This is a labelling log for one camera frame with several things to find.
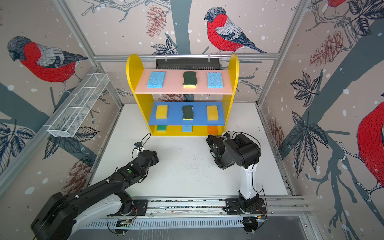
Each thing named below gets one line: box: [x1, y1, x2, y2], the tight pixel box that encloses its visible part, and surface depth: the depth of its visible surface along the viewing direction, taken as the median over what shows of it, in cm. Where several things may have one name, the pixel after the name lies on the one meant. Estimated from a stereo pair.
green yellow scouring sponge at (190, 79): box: [183, 71, 198, 88], surface depth 76 cm
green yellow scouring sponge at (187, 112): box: [182, 105, 194, 121], surface depth 97 cm
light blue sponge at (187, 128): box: [182, 125, 193, 133], surface depth 104 cm
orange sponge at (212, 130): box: [207, 125, 218, 136], surface depth 103 cm
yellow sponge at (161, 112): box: [155, 105, 168, 120], surface depth 96 cm
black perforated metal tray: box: [155, 58, 221, 70], surface depth 95 cm
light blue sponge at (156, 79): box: [147, 71, 165, 88], surface depth 76 cm
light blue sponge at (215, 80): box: [207, 72, 224, 89], surface depth 76 cm
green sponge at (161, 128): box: [156, 125, 167, 132], surface depth 106 cm
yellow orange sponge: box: [206, 105, 219, 121], surface depth 97 cm
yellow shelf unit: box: [126, 54, 240, 137], surface depth 94 cm
